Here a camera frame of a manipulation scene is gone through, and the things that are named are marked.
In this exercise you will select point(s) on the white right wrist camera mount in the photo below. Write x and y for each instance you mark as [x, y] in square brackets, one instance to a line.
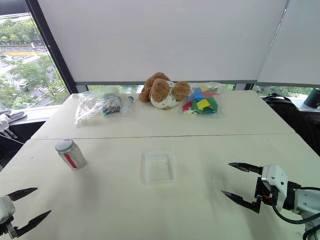
[276, 176]

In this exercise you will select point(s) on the clear bag of coloured pieces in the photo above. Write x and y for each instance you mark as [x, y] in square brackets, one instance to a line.
[201, 101]

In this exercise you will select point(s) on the clear jar with coloured pieces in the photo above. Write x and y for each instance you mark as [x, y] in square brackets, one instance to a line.
[111, 103]

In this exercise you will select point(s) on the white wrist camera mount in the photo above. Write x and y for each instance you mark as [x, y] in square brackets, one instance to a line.
[5, 208]
[276, 176]

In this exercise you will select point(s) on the black slippers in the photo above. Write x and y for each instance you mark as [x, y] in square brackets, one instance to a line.
[15, 116]

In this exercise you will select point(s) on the brown plush teddy bear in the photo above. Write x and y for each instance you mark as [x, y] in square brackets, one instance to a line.
[160, 91]

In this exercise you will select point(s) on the clear plastic tray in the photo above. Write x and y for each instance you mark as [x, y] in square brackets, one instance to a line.
[158, 167]

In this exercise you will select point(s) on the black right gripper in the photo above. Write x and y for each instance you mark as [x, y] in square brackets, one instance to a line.
[265, 191]

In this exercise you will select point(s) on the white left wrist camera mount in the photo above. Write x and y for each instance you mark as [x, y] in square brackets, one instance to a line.
[5, 208]

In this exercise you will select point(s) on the crumpled clear plastic bag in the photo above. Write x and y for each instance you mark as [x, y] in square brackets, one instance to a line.
[86, 108]

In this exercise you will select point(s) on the narrow white roller blind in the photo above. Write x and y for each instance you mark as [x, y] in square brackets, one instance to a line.
[297, 50]

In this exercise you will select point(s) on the black window frame pillar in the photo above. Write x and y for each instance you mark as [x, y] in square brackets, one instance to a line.
[56, 47]

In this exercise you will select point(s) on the dark green cup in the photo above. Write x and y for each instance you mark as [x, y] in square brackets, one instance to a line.
[313, 98]

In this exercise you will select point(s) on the large white roller blind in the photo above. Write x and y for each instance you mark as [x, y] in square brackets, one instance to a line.
[162, 40]

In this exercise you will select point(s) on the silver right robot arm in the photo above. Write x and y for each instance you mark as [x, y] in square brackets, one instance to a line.
[307, 200]

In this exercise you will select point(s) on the black backpack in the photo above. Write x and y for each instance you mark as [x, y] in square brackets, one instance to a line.
[290, 112]

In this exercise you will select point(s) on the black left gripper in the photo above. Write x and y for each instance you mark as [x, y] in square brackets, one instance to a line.
[12, 228]

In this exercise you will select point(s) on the clear plastic syringe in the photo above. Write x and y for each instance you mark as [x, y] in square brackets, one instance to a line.
[127, 106]

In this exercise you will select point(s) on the white jar lid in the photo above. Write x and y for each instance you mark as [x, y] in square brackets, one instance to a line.
[64, 145]

